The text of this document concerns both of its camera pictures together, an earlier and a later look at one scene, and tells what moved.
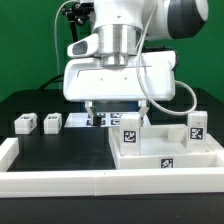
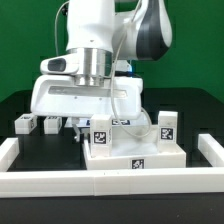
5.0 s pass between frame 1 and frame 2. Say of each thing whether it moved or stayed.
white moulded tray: moved
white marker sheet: stayed
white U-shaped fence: stayed
